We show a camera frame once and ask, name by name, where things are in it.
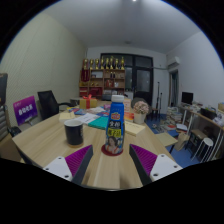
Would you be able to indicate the brown wooden stool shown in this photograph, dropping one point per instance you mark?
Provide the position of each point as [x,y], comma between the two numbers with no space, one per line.
[198,133]

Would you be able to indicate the black microphone stand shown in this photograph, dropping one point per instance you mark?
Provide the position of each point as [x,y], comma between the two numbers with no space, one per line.
[157,100]

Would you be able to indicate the white wall air conditioner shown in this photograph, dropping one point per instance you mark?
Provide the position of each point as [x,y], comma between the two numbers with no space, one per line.
[173,62]

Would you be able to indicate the wooden shelf unit with trophies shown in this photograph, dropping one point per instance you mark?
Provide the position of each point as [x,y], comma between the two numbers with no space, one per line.
[101,80]

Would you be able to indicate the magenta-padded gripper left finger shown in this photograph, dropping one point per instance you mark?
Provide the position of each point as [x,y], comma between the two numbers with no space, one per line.
[58,168]

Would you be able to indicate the light wooden low table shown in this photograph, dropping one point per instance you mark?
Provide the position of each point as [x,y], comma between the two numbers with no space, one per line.
[166,139]

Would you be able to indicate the cluttered wooden side desk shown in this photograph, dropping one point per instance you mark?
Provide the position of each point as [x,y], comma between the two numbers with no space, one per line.
[203,116]

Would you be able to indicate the white paper sheet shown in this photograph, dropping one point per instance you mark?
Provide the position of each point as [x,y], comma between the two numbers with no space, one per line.
[87,118]

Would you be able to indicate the black office chair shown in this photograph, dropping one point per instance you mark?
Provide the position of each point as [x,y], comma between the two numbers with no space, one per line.
[46,103]

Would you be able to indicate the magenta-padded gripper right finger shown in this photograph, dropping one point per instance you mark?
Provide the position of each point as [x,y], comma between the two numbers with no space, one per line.
[163,166]

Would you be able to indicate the black cup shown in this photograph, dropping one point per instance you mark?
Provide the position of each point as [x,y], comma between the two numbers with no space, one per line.
[73,133]

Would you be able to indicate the black framed glass door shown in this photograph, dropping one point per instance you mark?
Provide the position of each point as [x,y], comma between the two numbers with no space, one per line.
[143,80]

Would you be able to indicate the flat round red coaster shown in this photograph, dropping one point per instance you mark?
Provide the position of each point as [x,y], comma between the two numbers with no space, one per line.
[104,151]

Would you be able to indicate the white round stool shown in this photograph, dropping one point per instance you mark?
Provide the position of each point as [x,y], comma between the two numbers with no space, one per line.
[207,141]

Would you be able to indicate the black computer monitor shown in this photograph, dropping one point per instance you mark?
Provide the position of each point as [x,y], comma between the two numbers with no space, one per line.
[187,98]

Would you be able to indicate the purple sign board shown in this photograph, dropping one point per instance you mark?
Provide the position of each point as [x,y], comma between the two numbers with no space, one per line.
[25,110]

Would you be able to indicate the brown paper bag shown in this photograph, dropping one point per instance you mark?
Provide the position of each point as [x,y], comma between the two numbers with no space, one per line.
[181,141]

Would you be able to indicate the pale yellow notebook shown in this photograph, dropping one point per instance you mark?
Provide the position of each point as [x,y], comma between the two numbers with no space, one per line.
[66,116]

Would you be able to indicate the blue white-capped drink bottle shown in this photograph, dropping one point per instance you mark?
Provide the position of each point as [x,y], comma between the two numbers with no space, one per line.
[115,126]

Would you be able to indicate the white pot of flowers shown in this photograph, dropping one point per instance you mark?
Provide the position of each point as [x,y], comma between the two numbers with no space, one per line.
[140,111]

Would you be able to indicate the beige book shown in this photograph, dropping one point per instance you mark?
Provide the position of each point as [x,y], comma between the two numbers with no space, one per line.
[135,128]

